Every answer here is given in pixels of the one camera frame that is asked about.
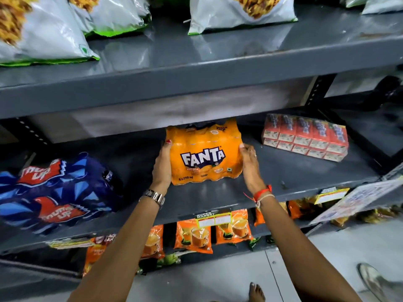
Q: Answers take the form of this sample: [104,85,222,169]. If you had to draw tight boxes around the person's right hand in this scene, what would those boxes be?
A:
[238,143,267,195]

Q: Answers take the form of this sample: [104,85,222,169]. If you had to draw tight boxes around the red thread bracelet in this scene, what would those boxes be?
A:
[244,185,273,203]

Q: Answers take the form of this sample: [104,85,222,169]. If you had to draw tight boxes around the grey metal shelf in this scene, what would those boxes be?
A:
[0,0,403,277]

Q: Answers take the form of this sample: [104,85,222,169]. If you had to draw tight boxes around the blue Thums Up bottle pack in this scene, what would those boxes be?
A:
[0,152,122,235]

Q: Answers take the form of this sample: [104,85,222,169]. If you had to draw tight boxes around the red and white carton pack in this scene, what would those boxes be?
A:
[261,113,349,163]

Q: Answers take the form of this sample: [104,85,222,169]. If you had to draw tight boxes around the row of green snack bags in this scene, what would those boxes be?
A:
[0,0,403,67]

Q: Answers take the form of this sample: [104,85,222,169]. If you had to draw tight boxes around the orange Fanta bottle pack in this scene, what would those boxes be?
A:
[165,117,245,186]

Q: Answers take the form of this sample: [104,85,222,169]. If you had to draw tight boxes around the white thread bracelet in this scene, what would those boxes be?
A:
[255,194,275,208]

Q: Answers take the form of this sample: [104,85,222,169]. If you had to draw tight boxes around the person's left forearm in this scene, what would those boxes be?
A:
[67,195,166,302]

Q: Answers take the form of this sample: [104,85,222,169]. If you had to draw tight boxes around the person's left hand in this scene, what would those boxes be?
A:
[149,140,173,197]

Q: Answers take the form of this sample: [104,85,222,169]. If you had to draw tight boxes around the yellow snack packets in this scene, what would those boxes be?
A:
[330,206,403,227]

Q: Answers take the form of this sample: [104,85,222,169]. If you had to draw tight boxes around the white printed sign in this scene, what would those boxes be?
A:
[310,179,403,225]

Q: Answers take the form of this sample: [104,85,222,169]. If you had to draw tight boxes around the silver shoe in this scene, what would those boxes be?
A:
[356,263,403,302]

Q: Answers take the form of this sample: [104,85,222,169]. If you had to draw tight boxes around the person's bare foot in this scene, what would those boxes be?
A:
[249,282,266,302]

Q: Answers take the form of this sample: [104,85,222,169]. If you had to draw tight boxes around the silver wristwatch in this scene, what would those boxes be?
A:
[138,189,166,210]

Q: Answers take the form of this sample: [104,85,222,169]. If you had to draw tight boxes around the row of orange tea packets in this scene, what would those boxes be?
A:
[82,199,319,277]

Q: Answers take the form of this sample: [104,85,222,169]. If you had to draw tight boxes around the person's right forearm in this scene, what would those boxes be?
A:
[256,195,363,302]

